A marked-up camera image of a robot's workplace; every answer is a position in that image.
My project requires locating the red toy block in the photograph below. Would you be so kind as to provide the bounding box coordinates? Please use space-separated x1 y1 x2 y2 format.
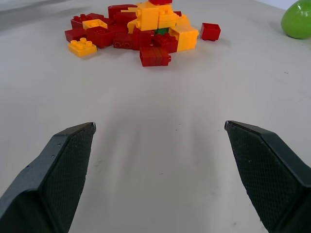
153 33 179 54
139 46 172 67
200 22 222 41
86 26 116 49
107 4 138 20
132 26 156 51
70 13 105 29
64 27 88 42
113 12 138 25
148 0 173 6
112 32 134 50

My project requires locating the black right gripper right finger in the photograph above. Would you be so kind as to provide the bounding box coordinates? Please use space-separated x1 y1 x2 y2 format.
224 120 311 233

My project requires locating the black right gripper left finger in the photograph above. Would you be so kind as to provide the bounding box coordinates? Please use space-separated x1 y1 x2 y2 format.
0 122 97 233

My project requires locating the green round object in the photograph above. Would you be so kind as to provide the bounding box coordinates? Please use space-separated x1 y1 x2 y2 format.
281 0 311 39

